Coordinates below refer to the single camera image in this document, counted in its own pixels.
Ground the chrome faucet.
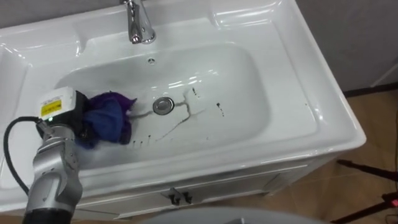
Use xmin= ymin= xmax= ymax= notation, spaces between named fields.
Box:
xmin=120 ymin=0 xmax=157 ymax=45

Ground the chrome sink drain plug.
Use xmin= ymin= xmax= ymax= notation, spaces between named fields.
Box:
xmin=152 ymin=96 xmax=175 ymax=116

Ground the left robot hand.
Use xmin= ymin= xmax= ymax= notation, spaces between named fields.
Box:
xmin=36 ymin=86 xmax=91 ymax=140

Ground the purple and blue cleaning cloth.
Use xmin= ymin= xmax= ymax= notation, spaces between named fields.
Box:
xmin=75 ymin=91 xmax=138 ymax=149

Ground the black tripod stand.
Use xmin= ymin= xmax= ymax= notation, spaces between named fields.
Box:
xmin=330 ymin=159 xmax=398 ymax=224

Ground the white sink vanity cabinet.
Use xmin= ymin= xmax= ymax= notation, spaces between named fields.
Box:
xmin=0 ymin=0 xmax=367 ymax=220

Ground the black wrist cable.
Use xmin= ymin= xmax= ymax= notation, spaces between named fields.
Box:
xmin=3 ymin=116 xmax=47 ymax=196

